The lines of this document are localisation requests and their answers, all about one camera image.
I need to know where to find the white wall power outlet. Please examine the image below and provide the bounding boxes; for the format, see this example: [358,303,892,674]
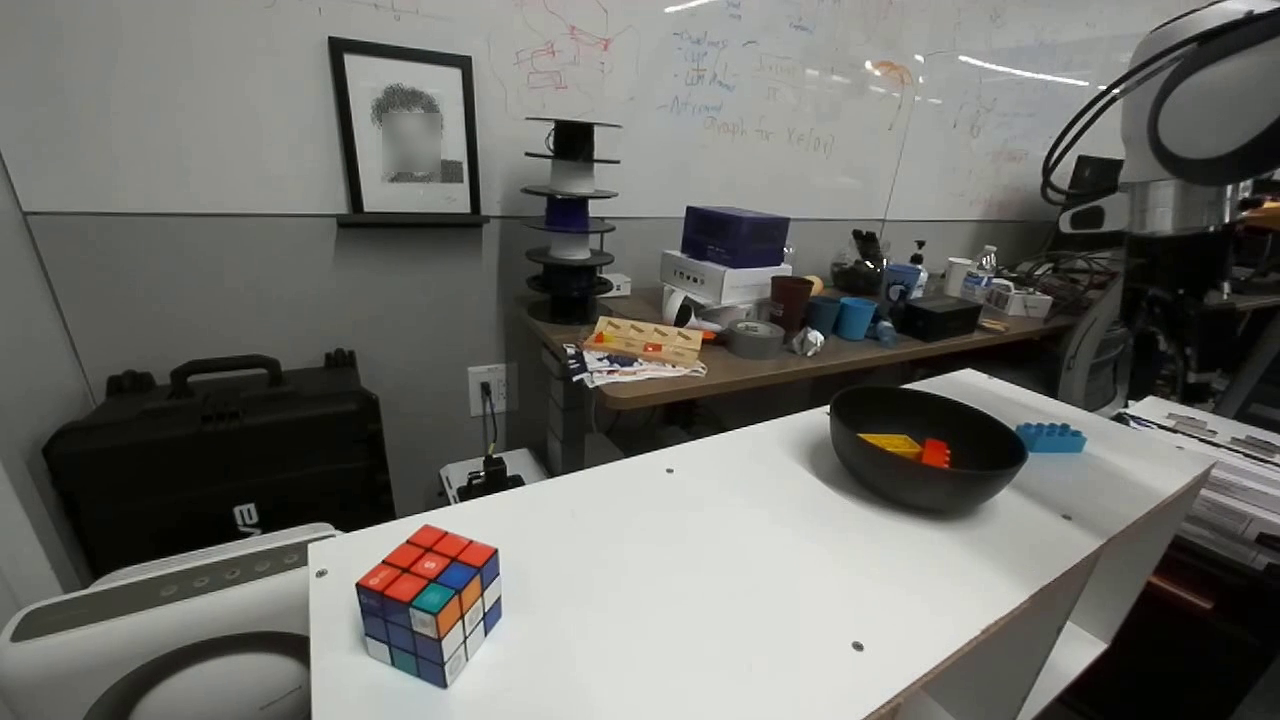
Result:
[465,358,514,420]

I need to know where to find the orange patterned flat box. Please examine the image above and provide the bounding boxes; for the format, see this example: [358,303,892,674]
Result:
[579,315,714,371]

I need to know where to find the stack of filament spools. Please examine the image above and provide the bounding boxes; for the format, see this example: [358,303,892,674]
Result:
[521,111,625,327]

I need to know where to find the white cardboard box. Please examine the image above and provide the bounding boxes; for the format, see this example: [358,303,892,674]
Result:
[656,248,793,313]

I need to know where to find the black bowl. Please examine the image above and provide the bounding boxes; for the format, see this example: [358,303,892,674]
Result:
[828,384,1032,518]

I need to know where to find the grey duct tape roll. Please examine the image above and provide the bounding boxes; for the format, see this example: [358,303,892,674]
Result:
[721,315,793,358]

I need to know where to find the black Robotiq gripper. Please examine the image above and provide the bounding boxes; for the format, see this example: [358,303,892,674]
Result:
[1134,234,1236,397]

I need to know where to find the blue toy building block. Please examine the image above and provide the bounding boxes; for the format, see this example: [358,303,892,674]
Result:
[1013,420,1092,460]

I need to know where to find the dark brown cup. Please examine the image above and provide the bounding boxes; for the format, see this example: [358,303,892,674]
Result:
[769,272,824,334]

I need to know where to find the black hard carrying case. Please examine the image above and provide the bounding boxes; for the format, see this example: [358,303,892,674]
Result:
[39,348,401,581]

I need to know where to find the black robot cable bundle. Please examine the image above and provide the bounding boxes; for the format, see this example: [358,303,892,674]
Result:
[1038,2,1280,211]

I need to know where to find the yellow tinted wrist camera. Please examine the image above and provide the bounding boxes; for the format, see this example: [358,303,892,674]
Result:
[1233,183,1280,272]

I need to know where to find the white wall whiteboard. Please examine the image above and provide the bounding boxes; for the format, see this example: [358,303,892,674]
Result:
[0,0,1164,224]

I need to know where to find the black rectangular tray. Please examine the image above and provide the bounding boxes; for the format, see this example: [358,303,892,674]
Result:
[892,290,990,344]

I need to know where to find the white tape roll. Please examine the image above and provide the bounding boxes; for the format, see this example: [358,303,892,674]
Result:
[661,289,714,331]

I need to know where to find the brown wooden desk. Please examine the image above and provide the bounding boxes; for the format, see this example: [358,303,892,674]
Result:
[516,296,1083,473]

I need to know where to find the blue cup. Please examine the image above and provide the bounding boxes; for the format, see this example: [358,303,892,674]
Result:
[832,290,886,344]

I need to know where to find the yellow toy building block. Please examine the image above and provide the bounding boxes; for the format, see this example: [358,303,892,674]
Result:
[855,426,928,464]

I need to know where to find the multicoloured Rubik's cube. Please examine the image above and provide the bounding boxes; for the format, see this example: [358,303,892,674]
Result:
[353,518,507,693]

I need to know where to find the black framed picture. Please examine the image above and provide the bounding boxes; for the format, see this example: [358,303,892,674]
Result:
[324,34,487,224]

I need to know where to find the dark blue box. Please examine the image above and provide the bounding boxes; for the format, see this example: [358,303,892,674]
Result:
[679,204,793,272]

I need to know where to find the white plastic machine housing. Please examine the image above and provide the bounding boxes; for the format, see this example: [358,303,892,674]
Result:
[0,518,346,720]

